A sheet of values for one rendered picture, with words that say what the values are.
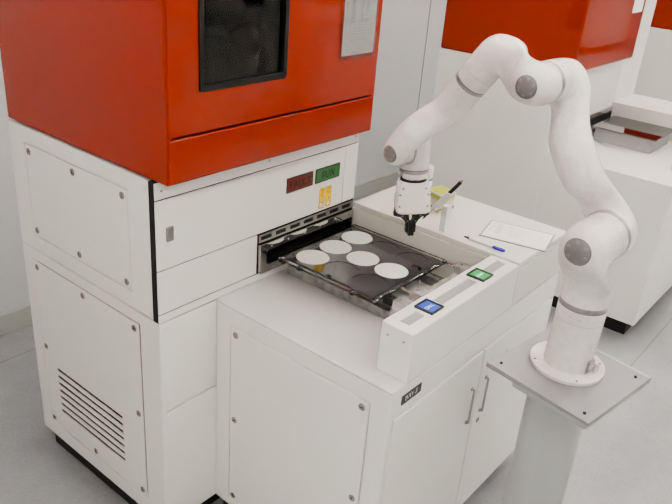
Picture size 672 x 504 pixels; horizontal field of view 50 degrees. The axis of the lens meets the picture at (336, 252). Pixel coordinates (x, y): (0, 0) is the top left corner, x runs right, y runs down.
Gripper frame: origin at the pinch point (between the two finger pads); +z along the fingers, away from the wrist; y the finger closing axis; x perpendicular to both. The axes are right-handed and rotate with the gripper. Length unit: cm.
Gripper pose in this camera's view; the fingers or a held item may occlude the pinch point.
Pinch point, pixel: (409, 227)
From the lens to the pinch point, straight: 214.9
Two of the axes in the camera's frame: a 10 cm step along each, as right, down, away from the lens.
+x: -1.3, -4.0, 9.1
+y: 9.9, -0.3, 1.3
